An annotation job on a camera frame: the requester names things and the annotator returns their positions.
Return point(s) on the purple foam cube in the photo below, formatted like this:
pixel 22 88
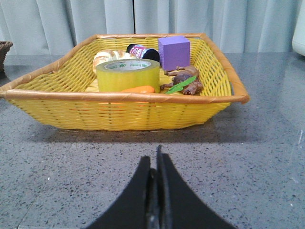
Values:
pixel 174 51

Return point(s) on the brown wicker basket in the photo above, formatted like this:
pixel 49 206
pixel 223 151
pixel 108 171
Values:
pixel 4 49

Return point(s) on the white object at right edge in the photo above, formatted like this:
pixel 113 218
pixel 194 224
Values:
pixel 298 41

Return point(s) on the white curtain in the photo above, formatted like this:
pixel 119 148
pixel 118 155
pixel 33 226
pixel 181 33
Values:
pixel 38 27

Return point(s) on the yellow tape roll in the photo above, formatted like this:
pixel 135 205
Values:
pixel 118 75

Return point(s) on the brown toy animal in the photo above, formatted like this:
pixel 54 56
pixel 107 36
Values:
pixel 184 80

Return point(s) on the yellow woven basket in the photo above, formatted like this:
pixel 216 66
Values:
pixel 64 93

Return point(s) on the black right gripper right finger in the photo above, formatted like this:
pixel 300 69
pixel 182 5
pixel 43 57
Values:
pixel 181 207

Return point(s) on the toy bread loaf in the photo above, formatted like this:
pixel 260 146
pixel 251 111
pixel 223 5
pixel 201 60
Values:
pixel 109 55

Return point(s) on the orange toy carrot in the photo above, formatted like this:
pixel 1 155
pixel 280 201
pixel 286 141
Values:
pixel 140 89

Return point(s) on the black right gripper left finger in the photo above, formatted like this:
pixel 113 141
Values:
pixel 128 210

